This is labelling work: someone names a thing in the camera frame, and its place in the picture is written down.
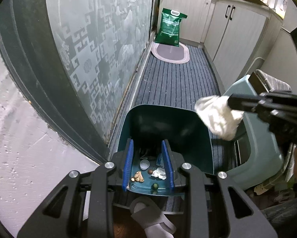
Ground frosted glass sliding door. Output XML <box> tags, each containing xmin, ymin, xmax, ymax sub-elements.
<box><xmin>0</xmin><ymin>0</ymin><xmax>157</xmax><ymax>163</ymax></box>

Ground green rice bag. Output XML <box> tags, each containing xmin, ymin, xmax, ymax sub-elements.
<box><xmin>155</xmin><ymin>8</ymin><xmax>188</xmax><ymax>47</ymax></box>

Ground oval pink grey mat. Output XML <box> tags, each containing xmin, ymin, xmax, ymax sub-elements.
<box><xmin>151</xmin><ymin>42</ymin><xmax>190</xmax><ymax>64</ymax></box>

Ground ginger root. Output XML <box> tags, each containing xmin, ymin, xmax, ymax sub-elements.
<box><xmin>130</xmin><ymin>171</ymin><xmax>145</xmax><ymax>183</ymax></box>

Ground grey checked tablecloth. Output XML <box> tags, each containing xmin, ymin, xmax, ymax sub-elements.
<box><xmin>248</xmin><ymin>69</ymin><xmax>291</xmax><ymax>95</ymax></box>

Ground light blue plastic stool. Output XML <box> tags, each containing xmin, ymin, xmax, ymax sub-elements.
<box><xmin>223</xmin><ymin>75</ymin><xmax>287</xmax><ymax>191</ymax></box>

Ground white plastic lid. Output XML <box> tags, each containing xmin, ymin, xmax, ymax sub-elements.
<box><xmin>140</xmin><ymin>159</ymin><xmax>150</xmax><ymax>171</ymax></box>

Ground white crumpled tissue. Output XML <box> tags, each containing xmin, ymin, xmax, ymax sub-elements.
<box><xmin>151</xmin><ymin>168</ymin><xmax>167</xmax><ymax>180</ymax></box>

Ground white kitchen cabinets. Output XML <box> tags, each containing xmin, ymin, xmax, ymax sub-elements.
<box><xmin>159</xmin><ymin>0</ymin><xmax>283</xmax><ymax>92</ymax></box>

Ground teal trash bin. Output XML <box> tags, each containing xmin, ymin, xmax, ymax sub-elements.
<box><xmin>118</xmin><ymin>105</ymin><xmax>214</xmax><ymax>196</ymax></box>

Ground dark green avocado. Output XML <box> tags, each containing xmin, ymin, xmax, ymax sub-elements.
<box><xmin>152</xmin><ymin>183</ymin><xmax>159</xmax><ymax>190</ymax></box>

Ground white plastic bag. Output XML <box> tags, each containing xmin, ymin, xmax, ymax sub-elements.
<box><xmin>194</xmin><ymin>96</ymin><xmax>244</xmax><ymax>141</ymax></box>

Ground white refrigerator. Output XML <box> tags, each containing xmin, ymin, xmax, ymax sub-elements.
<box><xmin>260</xmin><ymin>0</ymin><xmax>297</xmax><ymax>95</ymax></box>

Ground grey white slipper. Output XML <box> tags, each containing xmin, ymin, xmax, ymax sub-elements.
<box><xmin>130</xmin><ymin>197</ymin><xmax>176</xmax><ymax>238</ymax></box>

